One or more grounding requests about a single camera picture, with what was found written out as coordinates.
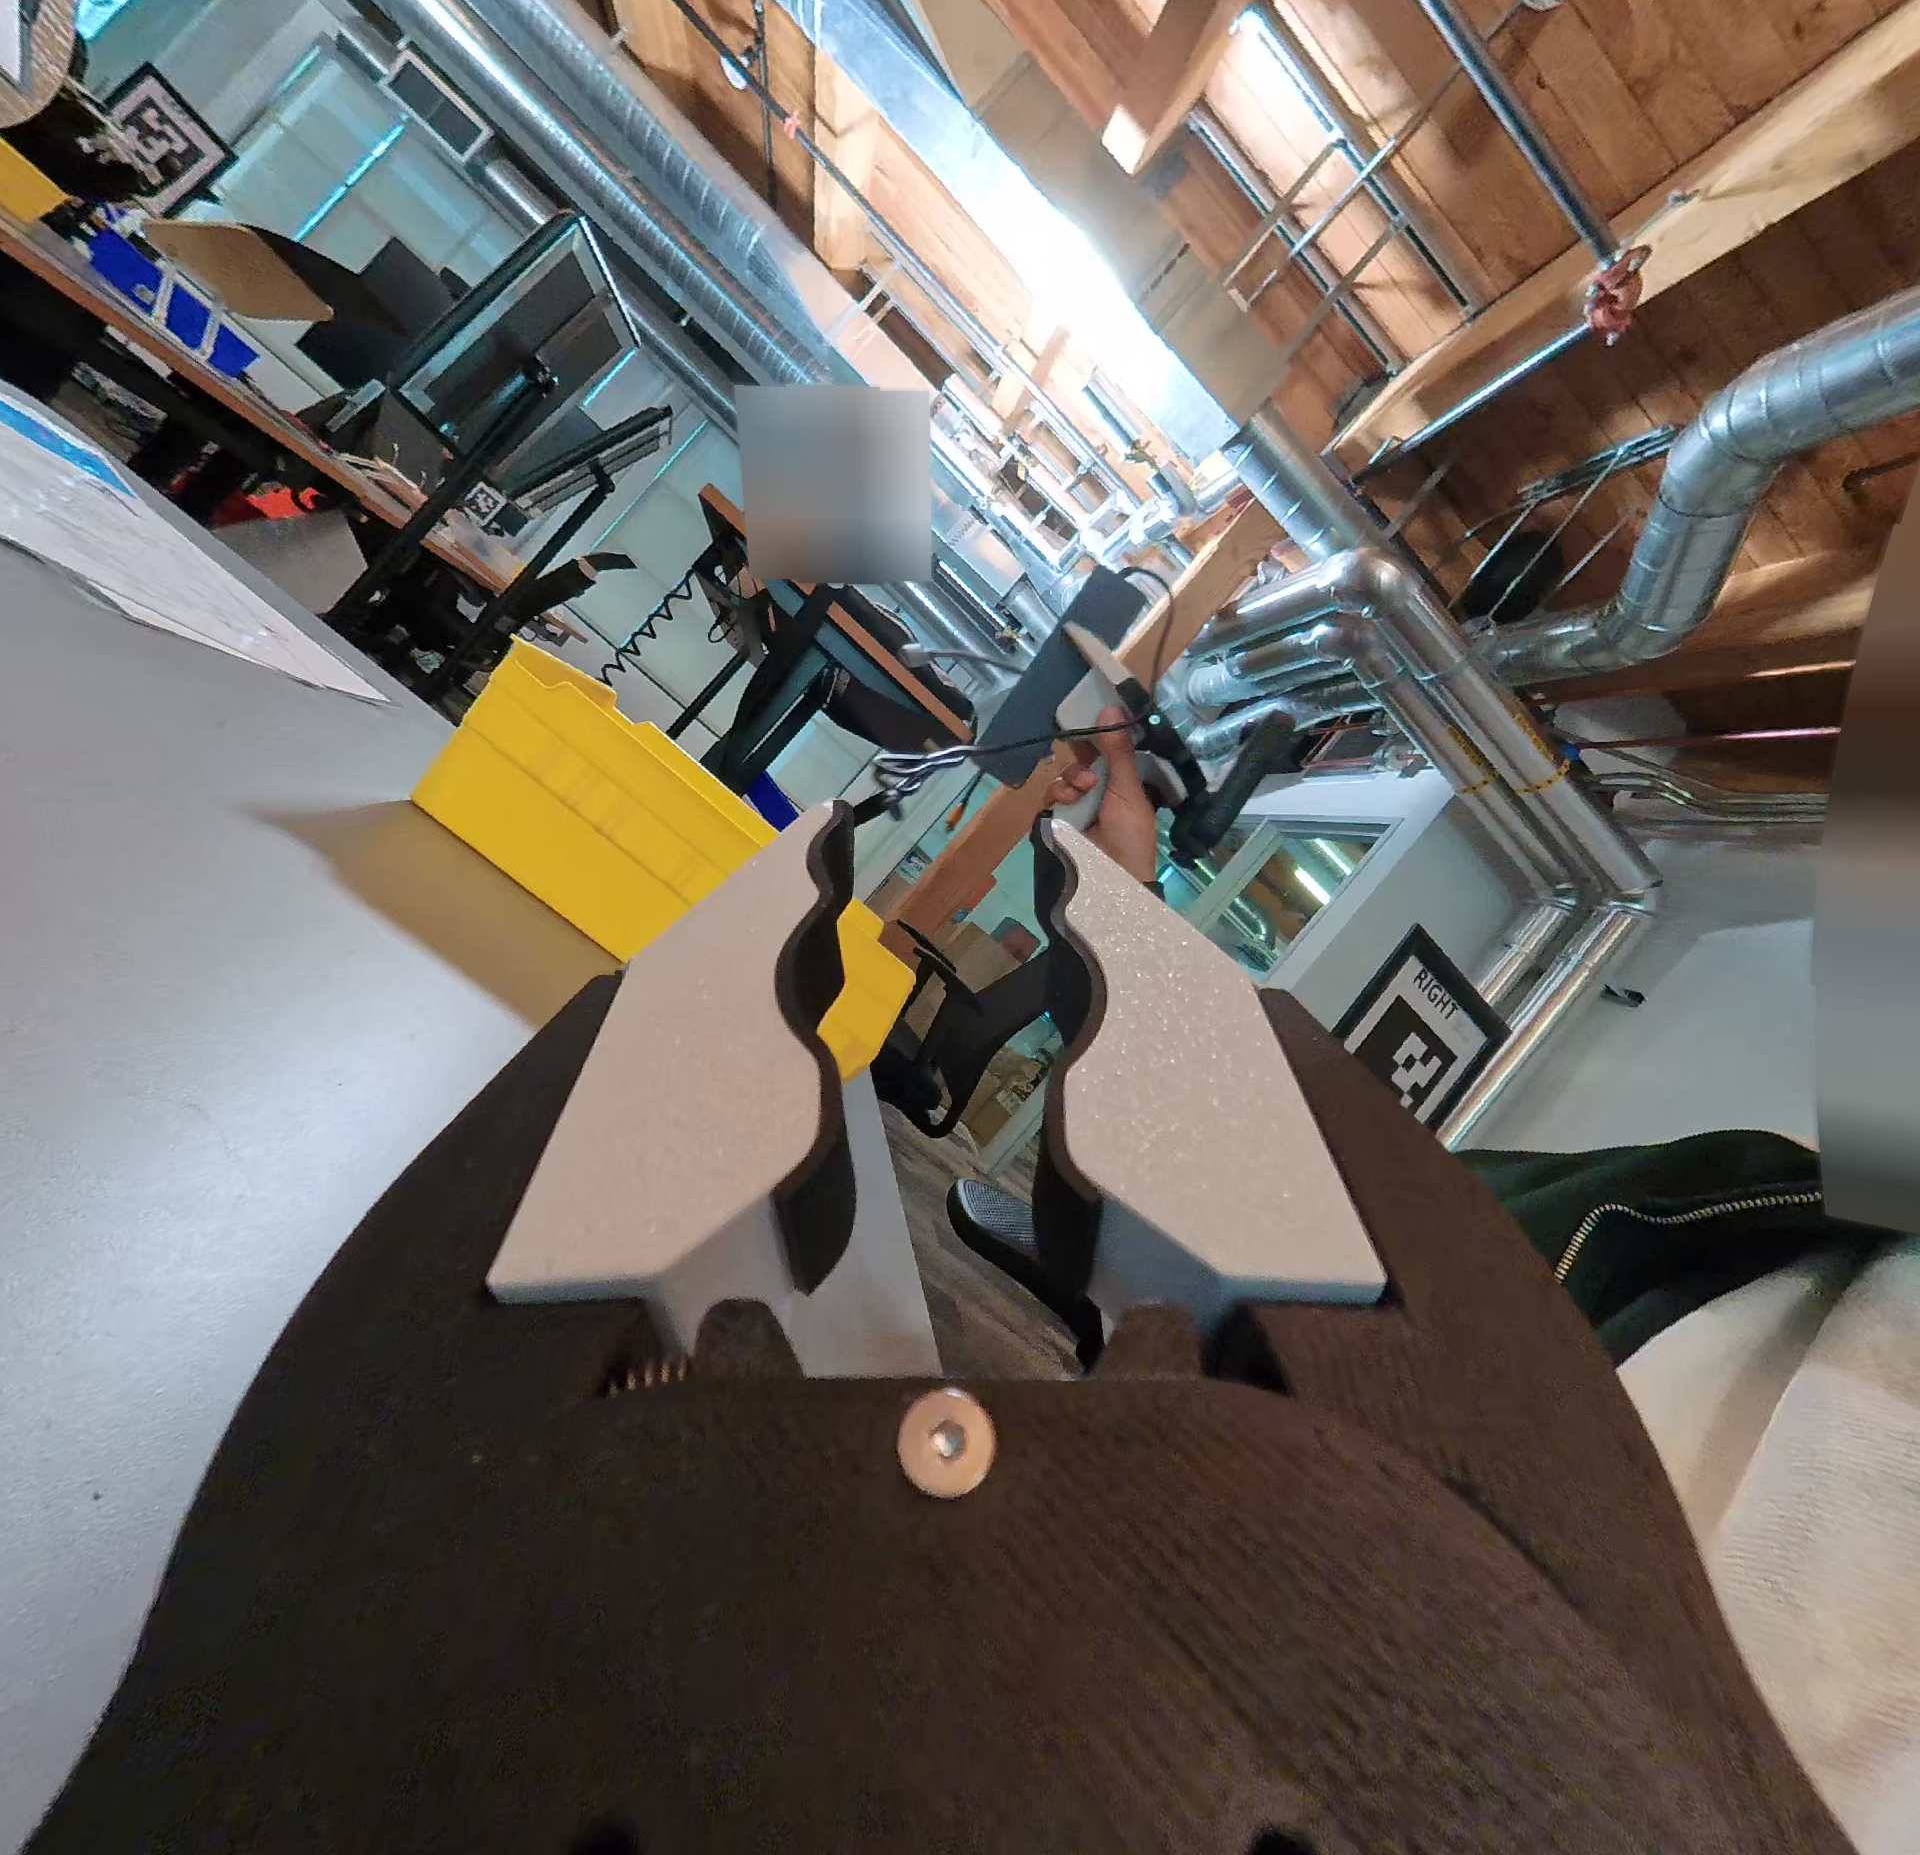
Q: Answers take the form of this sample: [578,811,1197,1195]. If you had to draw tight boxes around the framed marker poster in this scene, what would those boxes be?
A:
[1334,925,1510,1127]
[105,62,237,215]

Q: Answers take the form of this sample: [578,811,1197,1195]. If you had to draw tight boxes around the person's right hand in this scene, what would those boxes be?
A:
[1048,727,1166,878]

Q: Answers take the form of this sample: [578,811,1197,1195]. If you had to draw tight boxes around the yellow plastic bin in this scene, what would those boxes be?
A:
[410,636,916,1079]

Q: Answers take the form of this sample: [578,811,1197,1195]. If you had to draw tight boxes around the small blue storage bins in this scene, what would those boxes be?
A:
[81,221,261,381]

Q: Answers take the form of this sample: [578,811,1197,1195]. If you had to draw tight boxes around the black USB hub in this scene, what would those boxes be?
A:
[975,565,1154,787]

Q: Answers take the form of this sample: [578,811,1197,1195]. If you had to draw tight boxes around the black computer monitor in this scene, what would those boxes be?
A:
[393,211,635,450]

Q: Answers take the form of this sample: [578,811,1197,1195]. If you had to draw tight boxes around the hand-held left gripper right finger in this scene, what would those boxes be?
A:
[1032,817,1390,1353]

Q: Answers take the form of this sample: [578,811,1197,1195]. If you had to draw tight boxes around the grey braided USB cable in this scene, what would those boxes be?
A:
[875,733,1090,811]

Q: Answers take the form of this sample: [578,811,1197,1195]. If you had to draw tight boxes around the blue-bordered paper sheet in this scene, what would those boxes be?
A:
[0,393,388,702]

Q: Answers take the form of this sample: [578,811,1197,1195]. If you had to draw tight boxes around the bent silver ventilation duct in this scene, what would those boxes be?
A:
[1476,286,1920,686]

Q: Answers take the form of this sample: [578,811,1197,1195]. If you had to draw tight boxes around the grey desk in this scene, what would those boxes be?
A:
[0,384,632,1813]

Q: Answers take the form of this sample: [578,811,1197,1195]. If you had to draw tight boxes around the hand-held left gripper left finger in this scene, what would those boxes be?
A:
[487,802,939,1379]

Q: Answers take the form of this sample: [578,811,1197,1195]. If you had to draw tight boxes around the long spiral ventilation duct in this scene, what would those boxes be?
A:
[316,0,858,402]

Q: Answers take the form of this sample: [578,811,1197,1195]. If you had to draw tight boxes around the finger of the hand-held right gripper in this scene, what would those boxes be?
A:
[1057,652,1149,740]

